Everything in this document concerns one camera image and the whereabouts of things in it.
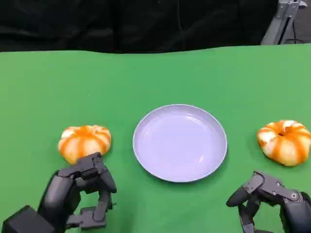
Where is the grey metal stand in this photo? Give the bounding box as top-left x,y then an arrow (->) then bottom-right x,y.
260,0 -> 304,46

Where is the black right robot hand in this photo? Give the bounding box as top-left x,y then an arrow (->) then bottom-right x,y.
225,170 -> 311,233

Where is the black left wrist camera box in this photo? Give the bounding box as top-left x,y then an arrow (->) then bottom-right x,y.
1,205 -> 55,233

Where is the orange white toy bread roll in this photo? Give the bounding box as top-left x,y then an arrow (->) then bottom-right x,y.
57,125 -> 112,166
257,119 -> 311,167

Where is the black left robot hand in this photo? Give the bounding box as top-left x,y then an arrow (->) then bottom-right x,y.
36,152 -> 118,231

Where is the lilac plate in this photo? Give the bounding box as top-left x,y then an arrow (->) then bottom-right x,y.
132,104 -> 228,183

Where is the black backdrop curtain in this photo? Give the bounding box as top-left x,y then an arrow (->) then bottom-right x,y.
0,0 -> 279,54

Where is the green table cloth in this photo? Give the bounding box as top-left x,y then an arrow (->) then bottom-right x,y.
0,43 -> 311,233

